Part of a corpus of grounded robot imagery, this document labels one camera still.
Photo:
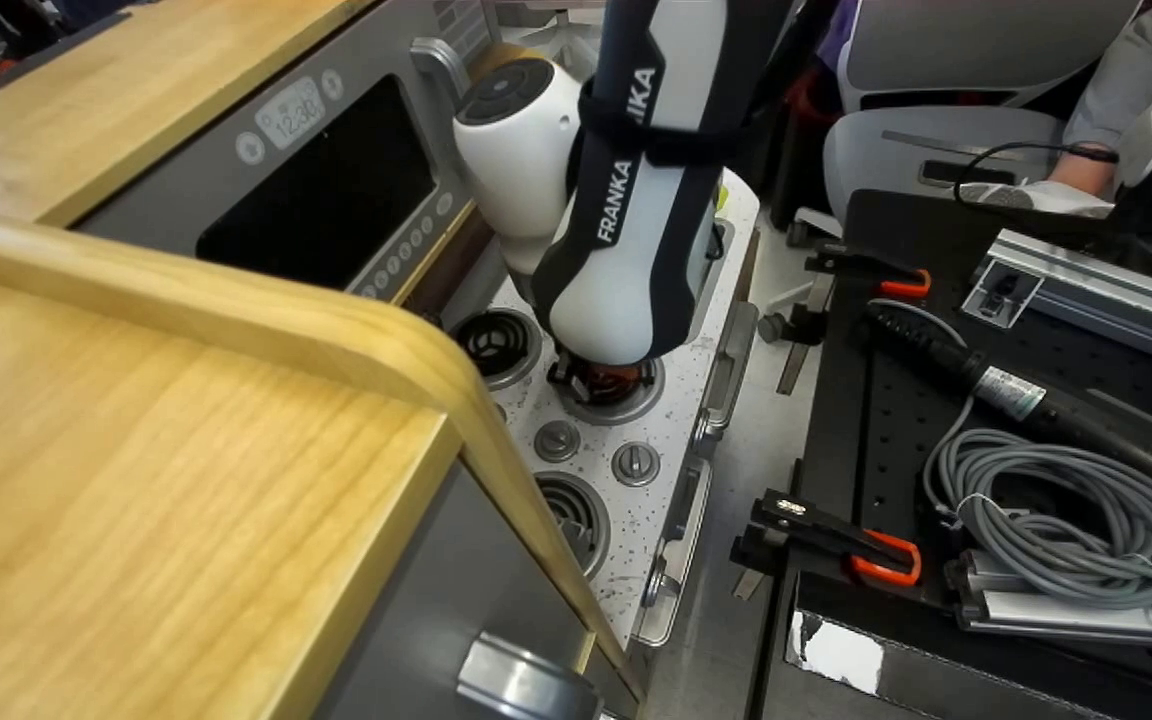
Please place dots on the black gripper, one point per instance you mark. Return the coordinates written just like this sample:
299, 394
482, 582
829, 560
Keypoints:
604, 365

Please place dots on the brown orange toy object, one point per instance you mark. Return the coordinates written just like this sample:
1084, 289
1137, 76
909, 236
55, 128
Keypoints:
608, 386

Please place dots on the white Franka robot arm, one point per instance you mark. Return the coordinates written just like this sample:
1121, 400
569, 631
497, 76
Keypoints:
628, 266

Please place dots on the grey stove knob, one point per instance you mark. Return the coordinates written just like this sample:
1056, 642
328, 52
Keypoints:
558, 440
639, 467

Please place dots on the grey round stove burner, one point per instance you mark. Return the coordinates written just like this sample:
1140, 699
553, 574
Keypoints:
578, 520
497, 349

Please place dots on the red pot on burner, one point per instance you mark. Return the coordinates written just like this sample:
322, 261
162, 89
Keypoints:
628, 411

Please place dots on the small black clamp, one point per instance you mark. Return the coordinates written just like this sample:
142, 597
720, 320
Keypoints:
796, 324

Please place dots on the wooden lower kitchen shelf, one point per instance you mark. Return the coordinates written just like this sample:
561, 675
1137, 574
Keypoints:
449, 261

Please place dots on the yellow toy lemon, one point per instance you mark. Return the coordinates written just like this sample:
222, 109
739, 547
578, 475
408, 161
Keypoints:
720, 201

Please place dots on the grey toy microwave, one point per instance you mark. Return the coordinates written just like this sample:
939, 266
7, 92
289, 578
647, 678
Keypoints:
322, 201

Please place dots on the black cylindrical tool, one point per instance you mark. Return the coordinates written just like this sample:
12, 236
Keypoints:
1001, 386

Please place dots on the grey office chair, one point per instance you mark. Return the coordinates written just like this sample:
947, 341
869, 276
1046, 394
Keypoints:
939, 52

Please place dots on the wooden tall kitchen cabinet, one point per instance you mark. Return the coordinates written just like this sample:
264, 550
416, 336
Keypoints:
136, 492

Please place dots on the seated person grey sleeve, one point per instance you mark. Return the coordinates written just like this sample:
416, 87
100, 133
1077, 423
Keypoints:
1140, 67

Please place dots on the long aluminium rail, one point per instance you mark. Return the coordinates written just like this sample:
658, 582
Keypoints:
1111, 293

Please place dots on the short aluminium rail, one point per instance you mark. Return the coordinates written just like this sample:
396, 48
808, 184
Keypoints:
1083, 609

